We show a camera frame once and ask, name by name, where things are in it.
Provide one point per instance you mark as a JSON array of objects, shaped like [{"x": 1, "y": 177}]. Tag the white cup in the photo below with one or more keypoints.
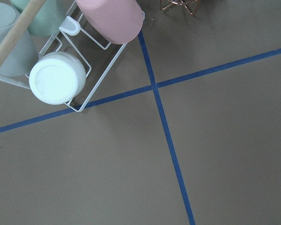
[{"x": 57, "y": 78}]

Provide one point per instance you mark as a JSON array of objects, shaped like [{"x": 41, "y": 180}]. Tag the pink cup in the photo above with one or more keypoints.
[{"x": 118, "y": 21}]

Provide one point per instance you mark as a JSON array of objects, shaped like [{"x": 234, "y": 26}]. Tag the light blue cup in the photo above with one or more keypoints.
[{"x": 24, "y": 55}]

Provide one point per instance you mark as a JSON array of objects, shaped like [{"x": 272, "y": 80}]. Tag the light green cup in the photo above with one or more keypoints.
[{"x": 40, "y": 17}]

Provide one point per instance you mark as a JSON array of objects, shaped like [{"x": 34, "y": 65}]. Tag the white wire cup rack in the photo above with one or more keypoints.
[{"x": 63, "y": 40}]

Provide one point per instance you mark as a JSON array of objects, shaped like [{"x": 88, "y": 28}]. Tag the copper wire bottle rack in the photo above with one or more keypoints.
[{"x": 191, "y": 6}]

